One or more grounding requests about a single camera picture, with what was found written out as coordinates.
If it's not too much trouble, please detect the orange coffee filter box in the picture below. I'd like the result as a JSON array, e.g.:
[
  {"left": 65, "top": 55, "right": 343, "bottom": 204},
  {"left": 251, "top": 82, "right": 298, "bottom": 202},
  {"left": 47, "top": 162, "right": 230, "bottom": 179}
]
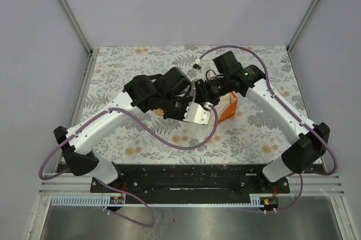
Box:
[{"left": 215, "top": 92, "right": 238, "bottom": 124}]

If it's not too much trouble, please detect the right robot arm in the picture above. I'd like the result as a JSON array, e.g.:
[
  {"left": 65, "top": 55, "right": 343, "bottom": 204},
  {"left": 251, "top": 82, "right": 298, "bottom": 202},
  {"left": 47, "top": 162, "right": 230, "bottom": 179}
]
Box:
[{"left": 195, "top": 51, "right": 330, "bottom": 193}]

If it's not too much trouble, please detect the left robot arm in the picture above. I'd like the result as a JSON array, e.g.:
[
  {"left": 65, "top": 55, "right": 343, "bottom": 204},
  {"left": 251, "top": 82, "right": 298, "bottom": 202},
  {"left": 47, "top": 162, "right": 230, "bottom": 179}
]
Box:
[{"left": 54, "top": 67, "right": 191, "bottom": 192}]

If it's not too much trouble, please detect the floral table mat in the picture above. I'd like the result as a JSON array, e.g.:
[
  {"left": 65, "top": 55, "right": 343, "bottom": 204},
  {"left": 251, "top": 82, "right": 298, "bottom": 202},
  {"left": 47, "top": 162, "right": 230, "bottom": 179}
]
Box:
[{"left": 80, "top": 45, "right": 324, "bottom": 165}]

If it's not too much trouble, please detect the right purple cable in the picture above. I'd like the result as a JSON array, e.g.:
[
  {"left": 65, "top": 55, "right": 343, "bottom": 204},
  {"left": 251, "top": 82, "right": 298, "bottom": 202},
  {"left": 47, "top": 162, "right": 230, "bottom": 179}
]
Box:
[{"left": 197, "top": 45, "right": 339, "bottom": 215}]

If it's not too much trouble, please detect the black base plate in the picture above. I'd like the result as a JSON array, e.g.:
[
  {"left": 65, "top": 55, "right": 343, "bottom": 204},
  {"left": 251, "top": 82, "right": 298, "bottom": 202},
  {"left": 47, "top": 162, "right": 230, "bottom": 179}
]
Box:
[{"left": 90, "top": 163, "right": 290, "bottom": 204}]

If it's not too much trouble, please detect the aluminium rail frame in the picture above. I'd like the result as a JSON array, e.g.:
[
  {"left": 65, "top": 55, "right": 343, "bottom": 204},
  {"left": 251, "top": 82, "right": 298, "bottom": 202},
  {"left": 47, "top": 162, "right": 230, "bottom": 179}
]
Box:
[{"left": 38, "top": 174, "right": 344, "bottom": 196}]

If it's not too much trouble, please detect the white slotted cable duct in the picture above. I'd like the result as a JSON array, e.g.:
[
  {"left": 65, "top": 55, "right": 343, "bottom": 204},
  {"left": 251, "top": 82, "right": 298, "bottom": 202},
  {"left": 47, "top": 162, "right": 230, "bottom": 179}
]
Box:
[{"left": 51, "top": 195, "right": 264, "bottom": 208}]

